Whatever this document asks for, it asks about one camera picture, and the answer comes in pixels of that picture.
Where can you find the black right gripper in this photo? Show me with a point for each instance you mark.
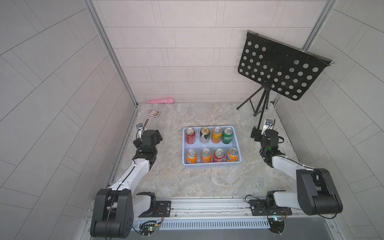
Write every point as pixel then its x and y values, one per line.
pixel 259 133

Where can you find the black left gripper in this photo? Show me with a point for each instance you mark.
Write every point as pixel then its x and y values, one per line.
pixel 156 140

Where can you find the orange Fanta can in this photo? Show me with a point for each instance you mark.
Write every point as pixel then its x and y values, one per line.
pixel 232 155

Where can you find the green Sprite can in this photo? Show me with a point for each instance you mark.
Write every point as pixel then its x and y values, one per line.
pixel 227 136

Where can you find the orange yellow soda can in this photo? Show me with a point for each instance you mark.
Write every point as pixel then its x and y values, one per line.
pixel 217 135

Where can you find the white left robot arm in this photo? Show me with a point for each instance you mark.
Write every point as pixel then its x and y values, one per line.
pixel 116 208

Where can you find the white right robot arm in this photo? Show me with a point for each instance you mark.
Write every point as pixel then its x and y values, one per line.
pixel 316 192

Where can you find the light blue plastic basket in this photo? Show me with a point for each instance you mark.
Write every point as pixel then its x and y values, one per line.
pixel 198 147

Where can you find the red cola can back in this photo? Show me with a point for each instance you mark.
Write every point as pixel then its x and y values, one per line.
pixel 190 136

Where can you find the red cola can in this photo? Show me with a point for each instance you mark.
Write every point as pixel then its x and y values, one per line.
pixel 190 136
pixel 219 156

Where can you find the orange can front left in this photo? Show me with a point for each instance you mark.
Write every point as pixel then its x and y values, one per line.
pixel 191 157

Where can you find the pink handheld microphone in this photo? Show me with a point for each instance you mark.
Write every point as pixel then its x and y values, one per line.
pixel 161 101

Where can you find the red cola can front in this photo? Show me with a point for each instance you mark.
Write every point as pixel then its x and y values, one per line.
pixel 219 156

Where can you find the white green beer can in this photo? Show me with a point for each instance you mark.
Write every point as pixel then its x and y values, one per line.
pixel 205 135

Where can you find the orange can front middle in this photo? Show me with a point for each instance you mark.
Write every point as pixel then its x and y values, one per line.
pixel 206 156

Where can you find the black perforated music stand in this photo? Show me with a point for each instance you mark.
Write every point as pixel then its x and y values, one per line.
pixel 279 68

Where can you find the left circuit board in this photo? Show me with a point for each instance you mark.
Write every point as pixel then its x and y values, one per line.
pixel 146 229

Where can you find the circuit board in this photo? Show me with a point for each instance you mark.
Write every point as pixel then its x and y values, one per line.
pixel 277 226
pixel 146 229

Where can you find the right circuit board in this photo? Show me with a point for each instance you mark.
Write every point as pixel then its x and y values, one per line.
pixel 277 226

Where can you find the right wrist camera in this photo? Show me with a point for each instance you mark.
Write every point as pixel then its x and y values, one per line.
pixel 269 123

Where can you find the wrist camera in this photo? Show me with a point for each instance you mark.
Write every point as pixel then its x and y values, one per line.
pixel 269 123
pixel 140 127

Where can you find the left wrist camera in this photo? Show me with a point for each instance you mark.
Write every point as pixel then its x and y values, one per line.
pixel 140 127

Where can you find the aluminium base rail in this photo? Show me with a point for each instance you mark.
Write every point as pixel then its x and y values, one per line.
pixel 212 214

